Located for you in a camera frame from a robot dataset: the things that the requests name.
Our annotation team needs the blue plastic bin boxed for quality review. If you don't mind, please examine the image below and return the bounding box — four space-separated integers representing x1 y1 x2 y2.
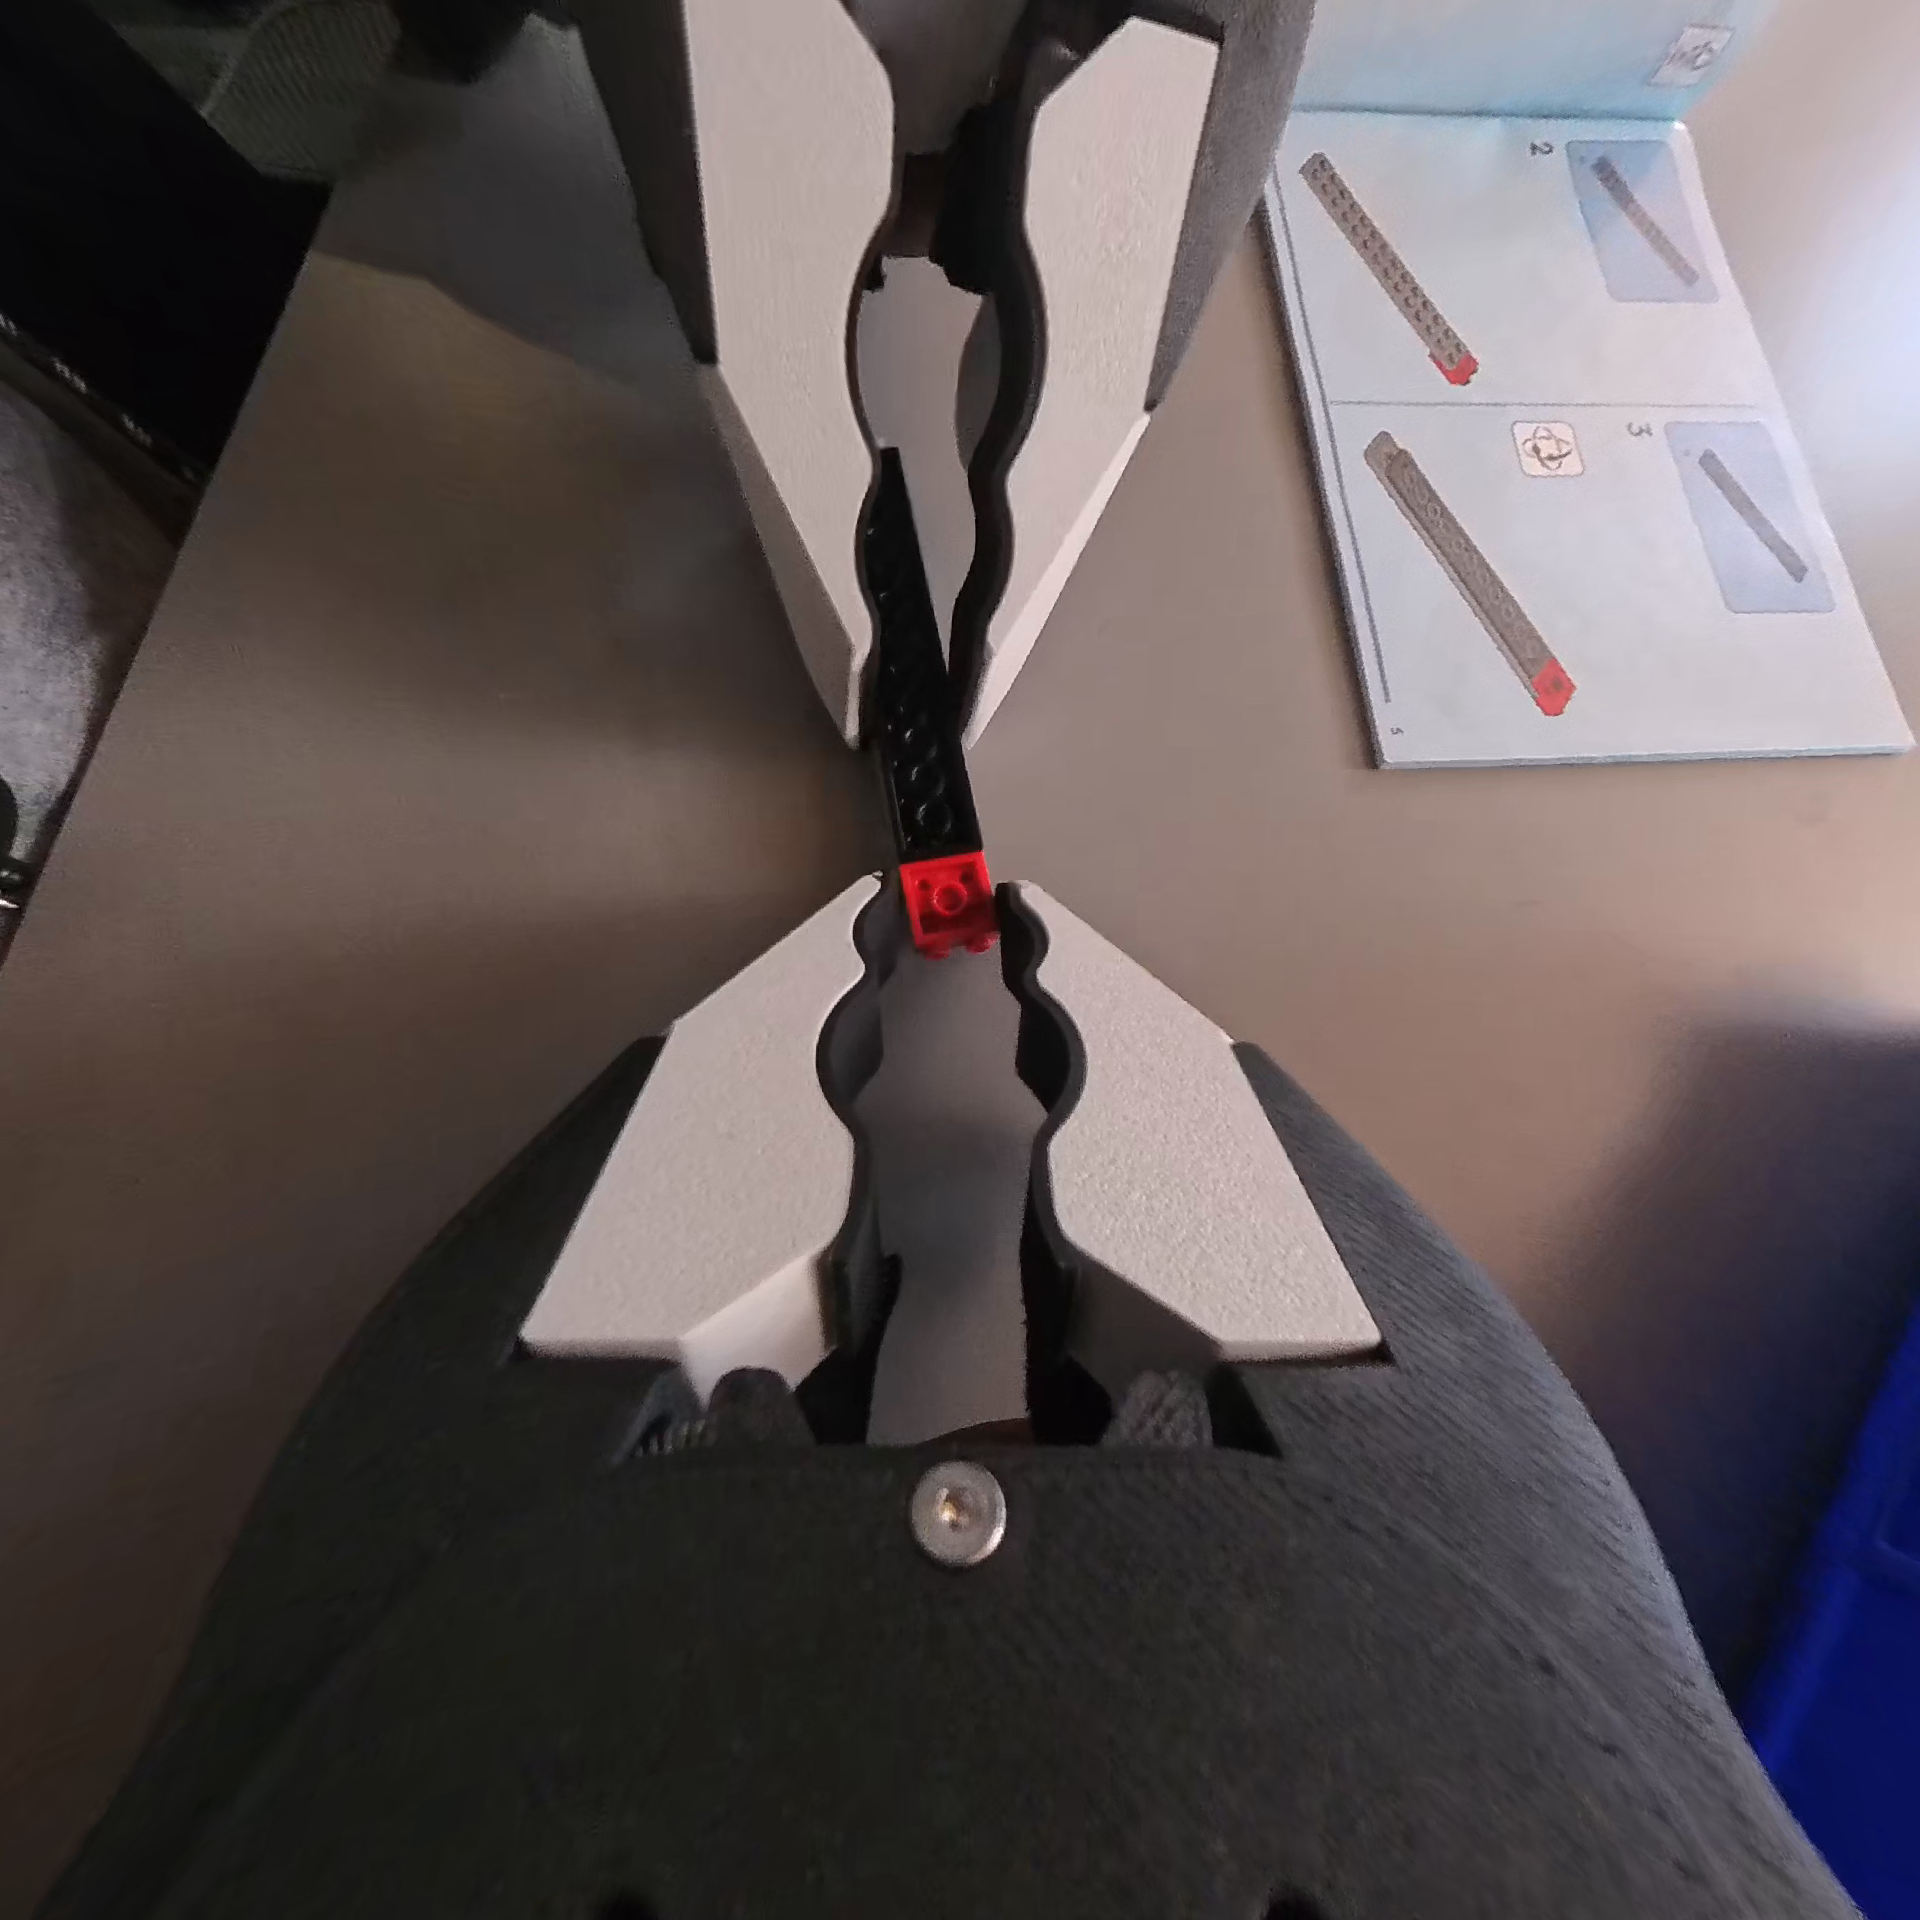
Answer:
1744 1341 1920 1920

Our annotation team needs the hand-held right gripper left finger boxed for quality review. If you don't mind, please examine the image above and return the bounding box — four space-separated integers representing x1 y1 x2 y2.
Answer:
517 873 909 1444

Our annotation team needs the grey desk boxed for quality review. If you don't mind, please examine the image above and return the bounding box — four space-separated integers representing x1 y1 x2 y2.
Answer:
0 0 1920 1877

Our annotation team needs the black white-flecked cord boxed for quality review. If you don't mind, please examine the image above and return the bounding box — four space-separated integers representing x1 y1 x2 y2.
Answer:
0 305 207 490

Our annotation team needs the long black brick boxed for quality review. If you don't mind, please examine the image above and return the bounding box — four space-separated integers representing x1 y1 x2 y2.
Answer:
863 445 986 873

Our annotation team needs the pale blue instruction booklet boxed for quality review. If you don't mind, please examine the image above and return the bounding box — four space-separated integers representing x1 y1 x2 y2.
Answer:
1260 0 1920 770

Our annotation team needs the small red brick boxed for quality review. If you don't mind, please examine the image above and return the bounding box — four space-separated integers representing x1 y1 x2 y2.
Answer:
901 849 1002 960

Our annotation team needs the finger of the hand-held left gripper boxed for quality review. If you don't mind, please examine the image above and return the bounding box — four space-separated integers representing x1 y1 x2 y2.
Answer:
948 16 1225 752
681 0 904 752

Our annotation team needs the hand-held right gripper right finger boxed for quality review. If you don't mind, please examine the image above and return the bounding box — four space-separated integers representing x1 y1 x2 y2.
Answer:
997 880 1386 1448

